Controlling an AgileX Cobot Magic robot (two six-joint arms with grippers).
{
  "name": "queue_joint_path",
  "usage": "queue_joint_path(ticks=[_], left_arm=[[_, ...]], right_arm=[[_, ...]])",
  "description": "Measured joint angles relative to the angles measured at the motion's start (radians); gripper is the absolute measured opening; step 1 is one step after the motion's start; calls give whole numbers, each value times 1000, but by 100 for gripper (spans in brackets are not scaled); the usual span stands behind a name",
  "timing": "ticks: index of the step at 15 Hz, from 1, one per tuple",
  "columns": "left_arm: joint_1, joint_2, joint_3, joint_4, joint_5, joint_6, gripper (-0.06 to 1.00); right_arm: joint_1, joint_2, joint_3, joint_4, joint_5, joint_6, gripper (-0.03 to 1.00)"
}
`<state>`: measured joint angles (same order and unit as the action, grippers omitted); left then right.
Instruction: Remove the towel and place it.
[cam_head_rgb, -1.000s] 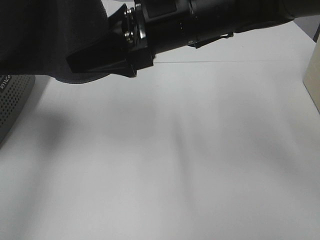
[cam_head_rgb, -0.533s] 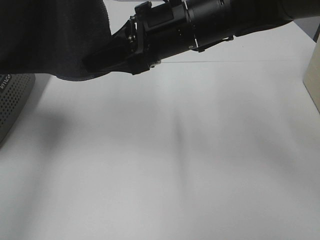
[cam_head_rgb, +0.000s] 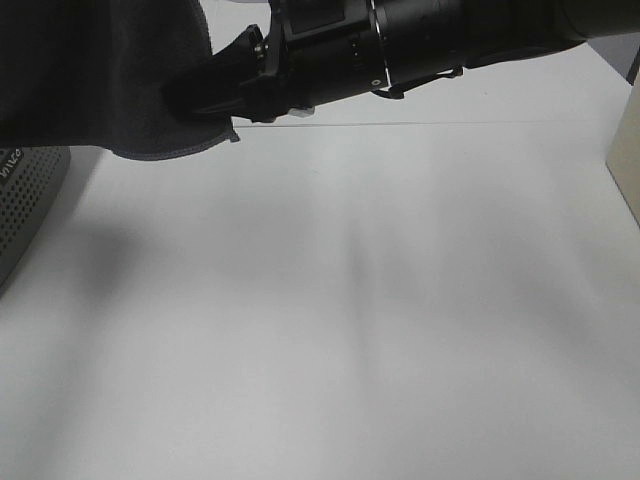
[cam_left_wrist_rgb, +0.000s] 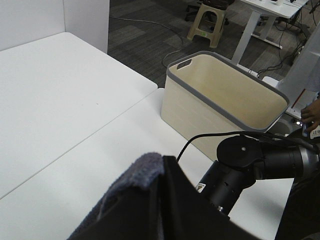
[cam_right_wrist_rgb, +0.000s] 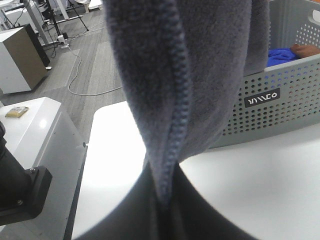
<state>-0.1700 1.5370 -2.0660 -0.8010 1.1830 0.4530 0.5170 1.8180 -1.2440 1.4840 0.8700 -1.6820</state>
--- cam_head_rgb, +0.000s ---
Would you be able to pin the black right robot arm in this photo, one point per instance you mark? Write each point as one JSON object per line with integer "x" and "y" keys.
{"x": 424, "y": 41}

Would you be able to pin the grey perforated basket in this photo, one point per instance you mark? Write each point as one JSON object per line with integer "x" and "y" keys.
{"x": 31, "y": 179}

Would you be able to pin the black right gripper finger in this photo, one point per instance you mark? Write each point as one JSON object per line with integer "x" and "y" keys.
{"x": 221, "y": 75}
{"x": 219, "y": 108}

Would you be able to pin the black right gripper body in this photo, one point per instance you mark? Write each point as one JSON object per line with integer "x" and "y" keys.
{"x": 316, "y": 52}

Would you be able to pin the beige storage bin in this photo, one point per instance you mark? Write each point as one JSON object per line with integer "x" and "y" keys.
{"x": 623, "y": 156}

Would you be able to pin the dark navy towel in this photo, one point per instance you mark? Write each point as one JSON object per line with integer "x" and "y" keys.
{"x": 91, "y": 73}

